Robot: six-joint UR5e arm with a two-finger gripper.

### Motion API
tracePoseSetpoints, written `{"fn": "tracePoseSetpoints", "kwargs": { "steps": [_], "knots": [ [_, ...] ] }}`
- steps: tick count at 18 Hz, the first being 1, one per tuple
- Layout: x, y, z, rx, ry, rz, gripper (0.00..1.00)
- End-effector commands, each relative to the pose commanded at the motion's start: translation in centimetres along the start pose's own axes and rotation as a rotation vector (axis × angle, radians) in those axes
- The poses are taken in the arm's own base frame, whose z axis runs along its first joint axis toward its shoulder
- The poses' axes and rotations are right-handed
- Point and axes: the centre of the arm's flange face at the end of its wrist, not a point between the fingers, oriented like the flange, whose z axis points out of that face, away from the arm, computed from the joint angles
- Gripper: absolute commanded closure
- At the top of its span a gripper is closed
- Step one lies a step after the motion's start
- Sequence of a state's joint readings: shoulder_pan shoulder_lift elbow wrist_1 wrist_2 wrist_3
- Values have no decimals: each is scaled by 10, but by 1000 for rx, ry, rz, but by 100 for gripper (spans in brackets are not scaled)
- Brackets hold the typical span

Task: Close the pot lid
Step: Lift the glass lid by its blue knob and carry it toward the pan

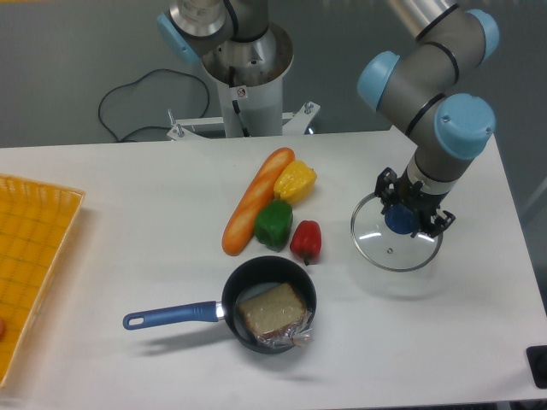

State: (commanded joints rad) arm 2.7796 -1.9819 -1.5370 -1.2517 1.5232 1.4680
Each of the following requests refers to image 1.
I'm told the yellow woven basket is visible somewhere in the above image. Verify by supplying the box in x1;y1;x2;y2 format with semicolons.
1;174;85;386

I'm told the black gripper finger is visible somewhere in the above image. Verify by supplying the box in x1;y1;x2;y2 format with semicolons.
374;167;397;214
411;210;456;238

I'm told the yellow bell pepper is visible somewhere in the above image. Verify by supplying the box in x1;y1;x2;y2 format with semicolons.
273;160;317;204

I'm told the red bell pepper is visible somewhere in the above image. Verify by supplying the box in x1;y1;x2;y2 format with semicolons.
290;220;322;266

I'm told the black floor cable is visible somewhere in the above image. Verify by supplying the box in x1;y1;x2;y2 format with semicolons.
97;68;211;144

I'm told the black corner device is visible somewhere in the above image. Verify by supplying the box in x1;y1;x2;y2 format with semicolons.
526;345;547;390

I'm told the black saucepan with blue handle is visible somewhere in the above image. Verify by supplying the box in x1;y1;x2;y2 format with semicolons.
122;256;317;354

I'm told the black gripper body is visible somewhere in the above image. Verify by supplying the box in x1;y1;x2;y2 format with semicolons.
391;164;449;220

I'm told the wrapped bread slice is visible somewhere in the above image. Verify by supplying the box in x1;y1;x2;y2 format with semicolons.
237;283;312;349

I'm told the orange baguette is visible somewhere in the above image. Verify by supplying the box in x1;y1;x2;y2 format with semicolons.
221;147;296;256

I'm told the glass lid with blue knob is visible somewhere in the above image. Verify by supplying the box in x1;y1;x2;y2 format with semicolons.
350;194;443;272

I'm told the green bell pepper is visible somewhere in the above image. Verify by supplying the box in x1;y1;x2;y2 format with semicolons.
254;200;293;251

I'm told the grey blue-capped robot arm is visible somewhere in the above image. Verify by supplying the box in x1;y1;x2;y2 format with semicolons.
157;1;499;237

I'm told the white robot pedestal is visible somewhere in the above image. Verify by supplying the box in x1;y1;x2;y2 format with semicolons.
168;23;321;140

